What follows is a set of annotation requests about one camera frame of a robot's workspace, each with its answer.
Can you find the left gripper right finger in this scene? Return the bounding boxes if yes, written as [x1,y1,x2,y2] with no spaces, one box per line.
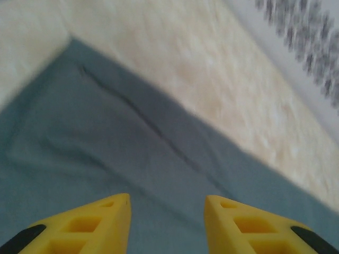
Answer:
[203,195,339,254]

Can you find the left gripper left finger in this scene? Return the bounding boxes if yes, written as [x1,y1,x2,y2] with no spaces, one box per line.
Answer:
[0,193,132,254]

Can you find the grey-blue t-shirt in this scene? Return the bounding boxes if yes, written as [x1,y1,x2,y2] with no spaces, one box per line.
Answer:
[0,37,339,254]

